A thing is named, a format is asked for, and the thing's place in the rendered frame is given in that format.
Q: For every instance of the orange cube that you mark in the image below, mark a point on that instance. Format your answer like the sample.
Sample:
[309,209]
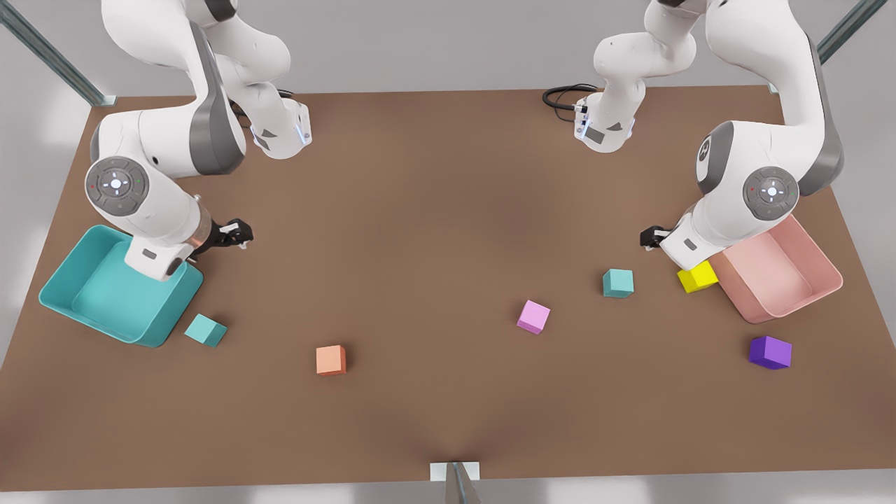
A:
[331,360]

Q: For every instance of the silver frame post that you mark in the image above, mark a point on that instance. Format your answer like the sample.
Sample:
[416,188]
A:
[49,52]
[456,479]
[843,28]

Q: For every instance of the pink cube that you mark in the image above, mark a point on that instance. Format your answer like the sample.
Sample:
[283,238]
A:
[533,316]

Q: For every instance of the light blue cube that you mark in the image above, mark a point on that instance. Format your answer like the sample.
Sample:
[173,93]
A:
[206,330]
[618,283]

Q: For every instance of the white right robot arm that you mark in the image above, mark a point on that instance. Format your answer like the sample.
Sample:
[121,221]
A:
[168,136]

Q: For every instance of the yellow cube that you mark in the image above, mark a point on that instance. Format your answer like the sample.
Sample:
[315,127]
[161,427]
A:
[697,277]

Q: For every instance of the purple cube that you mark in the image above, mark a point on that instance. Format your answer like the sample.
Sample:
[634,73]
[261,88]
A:
[770,352]

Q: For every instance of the pink plastic tray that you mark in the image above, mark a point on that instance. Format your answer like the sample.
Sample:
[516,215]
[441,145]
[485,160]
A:
[780,269]

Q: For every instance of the teal plastic tray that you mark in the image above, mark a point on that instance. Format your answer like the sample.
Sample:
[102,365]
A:
[119,287]

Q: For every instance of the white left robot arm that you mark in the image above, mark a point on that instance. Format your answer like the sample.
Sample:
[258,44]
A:
[756,140]

